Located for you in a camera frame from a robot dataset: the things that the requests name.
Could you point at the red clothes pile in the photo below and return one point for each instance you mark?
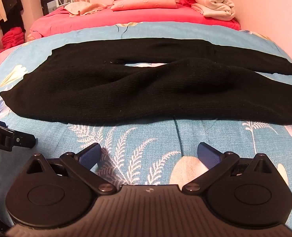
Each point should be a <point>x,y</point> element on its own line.
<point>11,38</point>

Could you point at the hanging dark clothes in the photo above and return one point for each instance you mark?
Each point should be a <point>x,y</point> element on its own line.
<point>10,2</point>

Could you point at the cream folded blanket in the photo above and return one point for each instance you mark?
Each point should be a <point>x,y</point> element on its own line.
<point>217,7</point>

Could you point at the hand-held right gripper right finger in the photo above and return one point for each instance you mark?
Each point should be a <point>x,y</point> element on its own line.
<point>207,155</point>

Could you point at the blue floral blanket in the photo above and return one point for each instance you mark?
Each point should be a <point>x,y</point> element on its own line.
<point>148,140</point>

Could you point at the black pants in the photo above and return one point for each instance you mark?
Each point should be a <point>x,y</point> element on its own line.
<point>111,96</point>

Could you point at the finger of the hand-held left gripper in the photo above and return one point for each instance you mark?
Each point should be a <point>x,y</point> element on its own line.
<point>25,140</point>

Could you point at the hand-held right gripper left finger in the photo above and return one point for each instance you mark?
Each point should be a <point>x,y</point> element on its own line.
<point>90,154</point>

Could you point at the red bed sheet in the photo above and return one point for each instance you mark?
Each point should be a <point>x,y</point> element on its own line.
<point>148,17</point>

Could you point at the beige crumpled cloth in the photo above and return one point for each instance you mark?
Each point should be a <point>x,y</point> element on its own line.
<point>84,8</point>

